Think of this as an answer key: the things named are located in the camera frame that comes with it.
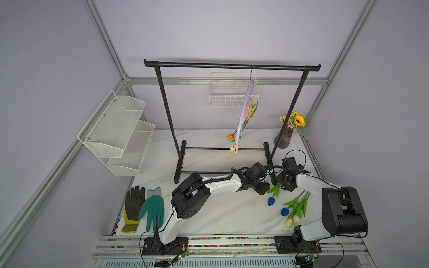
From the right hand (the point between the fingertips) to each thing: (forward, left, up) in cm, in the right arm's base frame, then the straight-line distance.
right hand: (283, 182), depth 94 cm
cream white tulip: (+15, +29, +14) cm, 36 cm away
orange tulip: (+22, +30, +16) cm, 41 cm away
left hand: (-5, +13, +6) cm, 15 cm away
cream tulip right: (-14, -4, +2) cm, 14 cm away
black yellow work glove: (-12, +81, +5) cm, 82 cm away
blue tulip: (-5, +6, +1) cm, 8 cm away
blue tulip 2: (-17, +4, +2) cm, 17 cm away
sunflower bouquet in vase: (+23, -6, +26) cm, 35 cm away
